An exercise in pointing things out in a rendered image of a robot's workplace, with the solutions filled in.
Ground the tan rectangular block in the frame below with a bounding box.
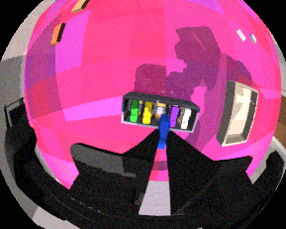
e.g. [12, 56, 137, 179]
[71, 0, 90, 14]

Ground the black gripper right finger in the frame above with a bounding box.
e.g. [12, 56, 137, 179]
[165, 131, 253, 215]

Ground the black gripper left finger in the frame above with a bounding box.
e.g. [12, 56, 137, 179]
[70, 129, 161, 207]

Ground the yellow fuse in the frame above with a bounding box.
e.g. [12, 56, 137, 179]
[143, 101, 151, 123]

